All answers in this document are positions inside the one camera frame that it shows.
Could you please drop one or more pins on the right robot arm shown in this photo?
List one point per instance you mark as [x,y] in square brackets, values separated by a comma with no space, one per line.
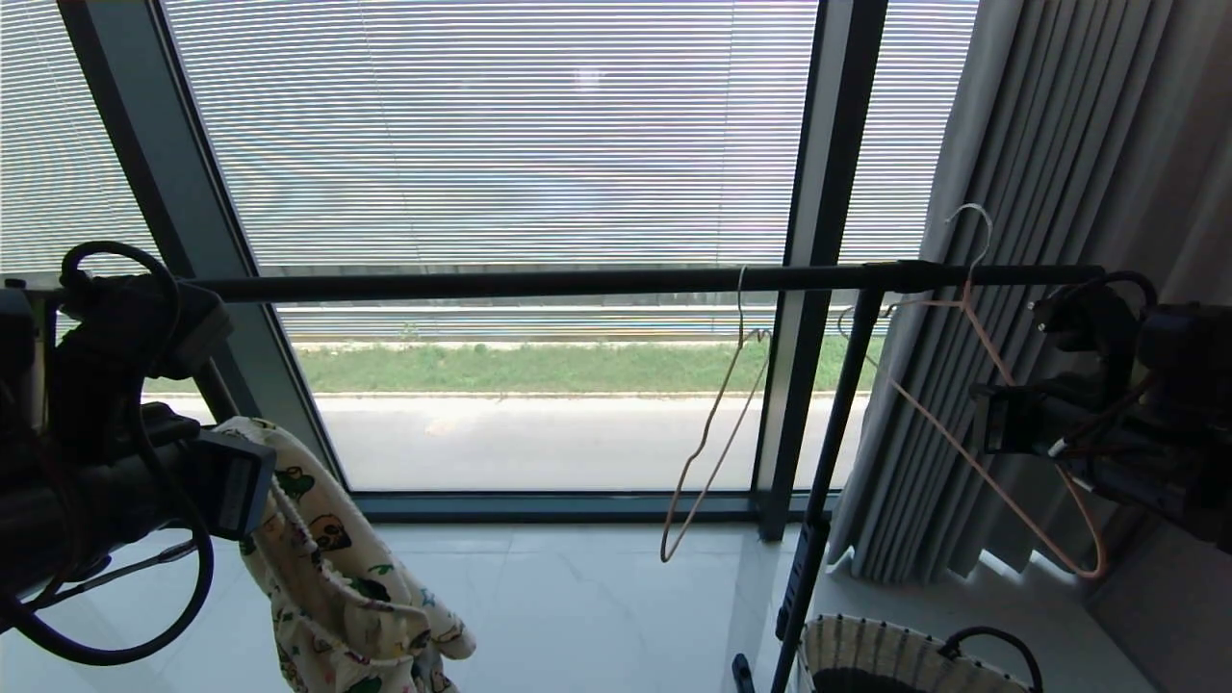
[1189,414]

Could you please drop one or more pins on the cream printed garment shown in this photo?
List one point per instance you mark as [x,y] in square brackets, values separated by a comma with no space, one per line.
[327,577]

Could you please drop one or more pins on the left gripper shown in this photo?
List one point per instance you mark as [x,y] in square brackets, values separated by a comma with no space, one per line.
[125,500]

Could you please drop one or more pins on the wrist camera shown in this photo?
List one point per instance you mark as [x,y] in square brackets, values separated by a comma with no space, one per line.
[135,327]
[1088,322]

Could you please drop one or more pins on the window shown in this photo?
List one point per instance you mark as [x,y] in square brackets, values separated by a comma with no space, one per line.
[529,144]

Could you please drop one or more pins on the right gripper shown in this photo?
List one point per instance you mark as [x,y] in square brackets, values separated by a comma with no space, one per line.
[1059,419]

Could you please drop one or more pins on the black clothes rack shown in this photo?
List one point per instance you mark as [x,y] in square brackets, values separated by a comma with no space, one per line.
[577,282]

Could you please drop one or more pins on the white laundry basket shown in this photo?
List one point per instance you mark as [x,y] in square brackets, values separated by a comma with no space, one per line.
[895,645]

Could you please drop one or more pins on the pink clothes hanger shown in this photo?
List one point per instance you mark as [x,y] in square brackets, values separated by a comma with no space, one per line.
[714,423]
[982,332]

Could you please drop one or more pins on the beige curtain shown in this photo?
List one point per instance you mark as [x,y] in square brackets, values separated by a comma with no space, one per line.
[1039,192]

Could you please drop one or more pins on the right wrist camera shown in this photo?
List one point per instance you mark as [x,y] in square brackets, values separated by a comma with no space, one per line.
[1088,322]

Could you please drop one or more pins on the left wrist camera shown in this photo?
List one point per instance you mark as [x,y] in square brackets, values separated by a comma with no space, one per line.
[135,327]

